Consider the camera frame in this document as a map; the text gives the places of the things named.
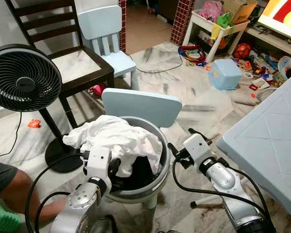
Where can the white garment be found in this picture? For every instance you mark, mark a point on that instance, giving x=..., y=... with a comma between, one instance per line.
x=116, y=138

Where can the blue patterned bucket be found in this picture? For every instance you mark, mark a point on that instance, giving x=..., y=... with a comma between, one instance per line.
x=287, y=65

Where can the large light blue table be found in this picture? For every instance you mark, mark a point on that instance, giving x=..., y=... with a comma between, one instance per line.
x=266, y=136

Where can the white toy shelf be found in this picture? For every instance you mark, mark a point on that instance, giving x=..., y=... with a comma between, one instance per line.
x=237, y=29

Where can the orange ball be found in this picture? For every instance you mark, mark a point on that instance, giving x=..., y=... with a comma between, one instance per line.
x=242, y=51

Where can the pink toy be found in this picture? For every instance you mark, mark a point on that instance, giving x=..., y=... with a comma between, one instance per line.
x=98, y=90

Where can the light blue plastic container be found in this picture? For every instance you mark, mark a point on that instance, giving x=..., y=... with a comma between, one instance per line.
x=225, y=75

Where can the dark wooden chair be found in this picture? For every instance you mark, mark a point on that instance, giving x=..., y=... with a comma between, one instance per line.
x=77, y=65

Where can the green toy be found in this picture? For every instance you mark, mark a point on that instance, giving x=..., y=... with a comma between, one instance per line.
x=224, y=20

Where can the grey laundry basket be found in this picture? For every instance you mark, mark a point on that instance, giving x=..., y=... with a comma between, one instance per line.
x=157, y=179

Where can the person bare forearm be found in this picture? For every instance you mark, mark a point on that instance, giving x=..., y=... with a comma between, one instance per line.
x=19, y=189

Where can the television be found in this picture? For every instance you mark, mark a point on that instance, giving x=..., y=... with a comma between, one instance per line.
x=281, y=14

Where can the orange toy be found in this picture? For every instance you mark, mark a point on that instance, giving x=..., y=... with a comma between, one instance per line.
x=35, y=123

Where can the person grey shirt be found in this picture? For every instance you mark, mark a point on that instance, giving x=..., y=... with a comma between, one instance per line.
x=1, y=177

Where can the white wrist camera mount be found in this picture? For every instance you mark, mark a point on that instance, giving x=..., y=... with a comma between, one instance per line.
x=98, y=162
x=199, y=148

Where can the yellow cloth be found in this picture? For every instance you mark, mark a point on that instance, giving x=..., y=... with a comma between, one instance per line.
x=215, y=31

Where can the light blue child chair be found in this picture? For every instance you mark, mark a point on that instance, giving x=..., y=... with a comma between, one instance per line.
x=140, y=104
x=104, y=22

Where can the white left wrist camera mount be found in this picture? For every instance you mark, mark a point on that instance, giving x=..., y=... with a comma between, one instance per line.
x=98, y=162

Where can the pink backpack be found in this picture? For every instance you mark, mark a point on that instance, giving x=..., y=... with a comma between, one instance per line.
x=211, y=9

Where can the cardboard box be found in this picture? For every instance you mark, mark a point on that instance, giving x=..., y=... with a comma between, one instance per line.
x=240, y=9

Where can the person green shorts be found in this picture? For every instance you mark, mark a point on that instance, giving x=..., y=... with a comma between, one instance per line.
x=4, y=218

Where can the person hand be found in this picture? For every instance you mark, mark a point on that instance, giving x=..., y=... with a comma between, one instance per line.
x=51, y=212

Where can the colourful toy rings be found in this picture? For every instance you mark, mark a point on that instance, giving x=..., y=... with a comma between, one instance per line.
x=191, y=54

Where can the red brick pillar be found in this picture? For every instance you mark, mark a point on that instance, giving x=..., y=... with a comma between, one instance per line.
x=182, y=22

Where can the black floor fan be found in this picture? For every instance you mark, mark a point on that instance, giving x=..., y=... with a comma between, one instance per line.
x=24, y=77

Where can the dark grey robot leg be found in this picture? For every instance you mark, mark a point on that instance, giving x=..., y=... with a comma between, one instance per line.
x=104, y=225

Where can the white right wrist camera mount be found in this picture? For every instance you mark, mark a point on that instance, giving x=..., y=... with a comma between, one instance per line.
x=199, y=148

